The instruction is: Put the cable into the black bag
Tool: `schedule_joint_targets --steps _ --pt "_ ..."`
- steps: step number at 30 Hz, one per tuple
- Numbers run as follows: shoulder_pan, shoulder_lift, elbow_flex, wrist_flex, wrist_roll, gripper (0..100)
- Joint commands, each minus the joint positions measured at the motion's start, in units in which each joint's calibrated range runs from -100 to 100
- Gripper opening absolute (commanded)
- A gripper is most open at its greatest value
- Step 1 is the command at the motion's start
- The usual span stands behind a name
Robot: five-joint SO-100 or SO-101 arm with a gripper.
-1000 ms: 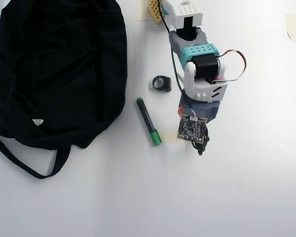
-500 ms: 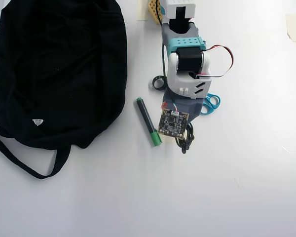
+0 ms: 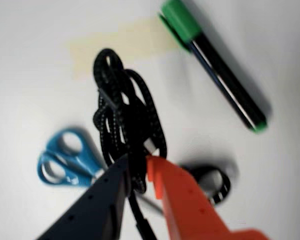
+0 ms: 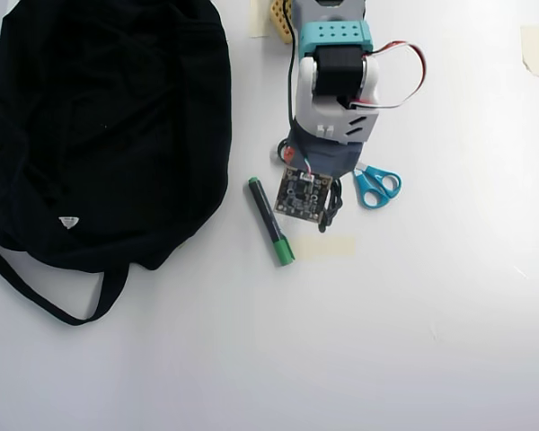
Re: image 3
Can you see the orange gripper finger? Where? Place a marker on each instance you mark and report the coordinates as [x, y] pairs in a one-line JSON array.
[[187, 205]]

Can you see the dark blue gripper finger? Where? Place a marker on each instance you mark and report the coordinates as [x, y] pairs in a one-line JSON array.
[[97, 207]]

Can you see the black marker with green cap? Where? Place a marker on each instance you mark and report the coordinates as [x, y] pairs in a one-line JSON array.
[[222, 72]]

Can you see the beige masking tape piece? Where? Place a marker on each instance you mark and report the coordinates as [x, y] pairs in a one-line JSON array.
[[135, 42]]

